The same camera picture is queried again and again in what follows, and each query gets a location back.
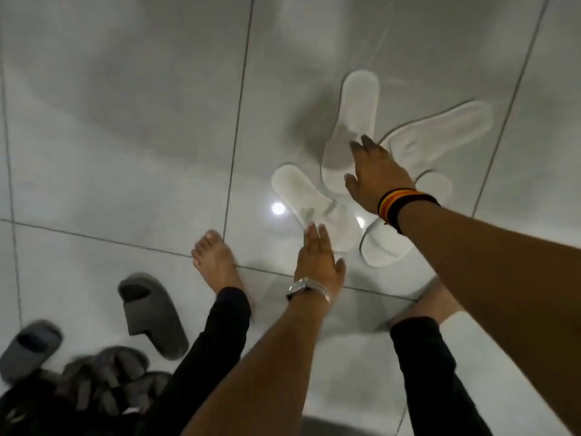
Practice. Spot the person's foot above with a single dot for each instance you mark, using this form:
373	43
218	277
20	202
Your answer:
217	263
433	304

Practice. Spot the pile of grey slippers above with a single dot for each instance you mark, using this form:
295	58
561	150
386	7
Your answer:
104	381

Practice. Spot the dark grey slide sandal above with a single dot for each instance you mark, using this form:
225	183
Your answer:
152	317

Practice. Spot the person's right forearm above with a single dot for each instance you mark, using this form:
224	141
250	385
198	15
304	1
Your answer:
499	286

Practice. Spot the person's right foot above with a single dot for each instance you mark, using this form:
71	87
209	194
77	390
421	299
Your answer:
433	304

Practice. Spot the person's left thumb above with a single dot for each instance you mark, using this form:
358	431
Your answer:
340	269

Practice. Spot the silver metal wristwatch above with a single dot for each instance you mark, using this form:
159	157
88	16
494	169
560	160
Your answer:
311	286

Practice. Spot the person's left forearm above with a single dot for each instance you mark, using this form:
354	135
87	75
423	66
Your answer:
268	367

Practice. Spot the white disposable slipper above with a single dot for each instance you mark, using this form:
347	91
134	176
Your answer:
445	127
386	247
358	99
295	186

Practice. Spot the person's right thumb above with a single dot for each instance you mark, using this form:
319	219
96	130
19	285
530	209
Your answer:
350	182

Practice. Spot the person's left foot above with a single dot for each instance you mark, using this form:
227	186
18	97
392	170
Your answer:
217	263

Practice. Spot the person's right hand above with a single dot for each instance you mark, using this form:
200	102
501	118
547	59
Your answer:
379	177

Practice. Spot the orange striped wristband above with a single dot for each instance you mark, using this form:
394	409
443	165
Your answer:
391	199

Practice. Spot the light grey slide sandal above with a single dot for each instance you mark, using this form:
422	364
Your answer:
29	349

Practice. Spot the person's left hand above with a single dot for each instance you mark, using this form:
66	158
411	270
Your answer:
317	263

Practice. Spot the person's black trousers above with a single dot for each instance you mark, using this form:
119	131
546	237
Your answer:
218	340

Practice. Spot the black wristband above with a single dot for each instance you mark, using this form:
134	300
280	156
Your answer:
404	206

